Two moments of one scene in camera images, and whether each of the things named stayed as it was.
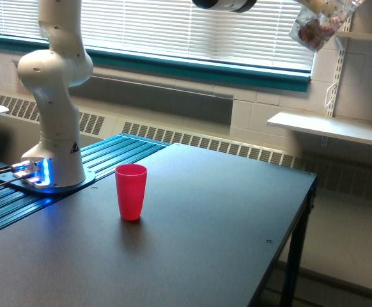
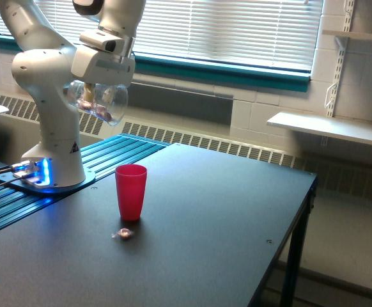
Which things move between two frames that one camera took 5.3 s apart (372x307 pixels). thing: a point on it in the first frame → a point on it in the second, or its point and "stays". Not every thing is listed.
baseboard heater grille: [330, 177] stays
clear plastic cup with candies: [311, 30] → [107, 102]
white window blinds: [258, 36] stays
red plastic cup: [131, 181] stays
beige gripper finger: [316, 6] → [108, 68]
